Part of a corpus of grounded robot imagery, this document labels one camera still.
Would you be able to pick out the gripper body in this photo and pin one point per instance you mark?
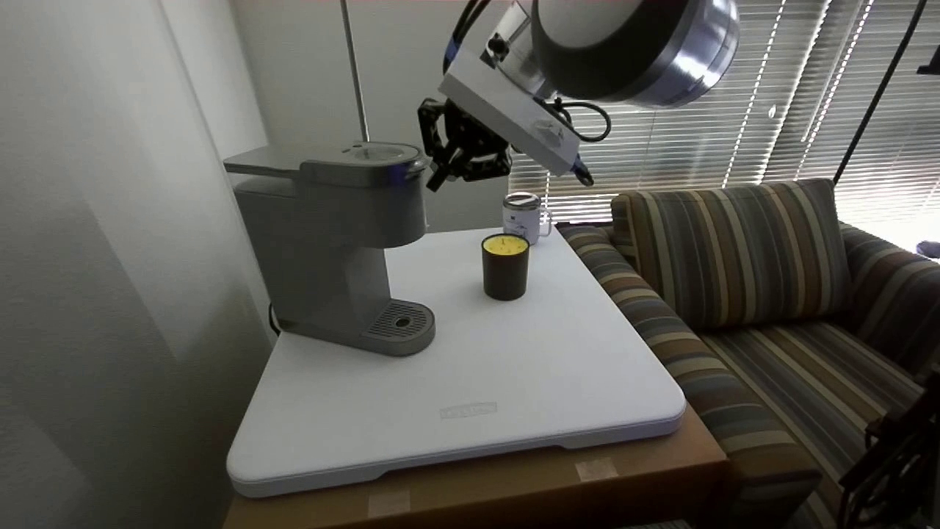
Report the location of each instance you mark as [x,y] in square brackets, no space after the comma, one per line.
[481,143]

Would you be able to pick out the window blinds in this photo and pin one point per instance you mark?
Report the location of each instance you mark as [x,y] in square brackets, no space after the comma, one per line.
[793,110]

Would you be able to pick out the grey coffee machine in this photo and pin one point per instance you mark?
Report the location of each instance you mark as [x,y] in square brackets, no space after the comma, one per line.
[323,250]

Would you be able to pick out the grey metal stand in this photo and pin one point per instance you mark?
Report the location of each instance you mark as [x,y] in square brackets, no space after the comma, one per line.
[355,73]

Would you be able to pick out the white mug with lid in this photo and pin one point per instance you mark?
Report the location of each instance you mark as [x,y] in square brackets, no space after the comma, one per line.
[523,217]

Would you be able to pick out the coffee machine lid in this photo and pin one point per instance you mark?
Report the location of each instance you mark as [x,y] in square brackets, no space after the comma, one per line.
[367,163]

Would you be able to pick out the striped sofa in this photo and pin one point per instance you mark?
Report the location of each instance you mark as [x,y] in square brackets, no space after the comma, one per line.
[764,308]

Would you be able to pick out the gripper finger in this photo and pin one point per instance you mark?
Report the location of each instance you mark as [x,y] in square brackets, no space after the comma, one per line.
[446,173]
[432,125]

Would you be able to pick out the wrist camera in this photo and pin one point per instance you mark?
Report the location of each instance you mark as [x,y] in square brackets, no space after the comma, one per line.
[514,114]

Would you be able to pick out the cardboard box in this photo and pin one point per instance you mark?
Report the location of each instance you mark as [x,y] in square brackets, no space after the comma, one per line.
[514,485]

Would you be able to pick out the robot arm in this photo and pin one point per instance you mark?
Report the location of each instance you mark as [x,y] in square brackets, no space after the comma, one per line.
[631,44]

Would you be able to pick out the black folded tripod stand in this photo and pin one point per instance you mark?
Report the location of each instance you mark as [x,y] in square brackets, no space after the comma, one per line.
[892,463]

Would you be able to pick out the dark jar candle yellow wax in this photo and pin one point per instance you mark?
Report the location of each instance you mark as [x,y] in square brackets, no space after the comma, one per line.
[505,268]

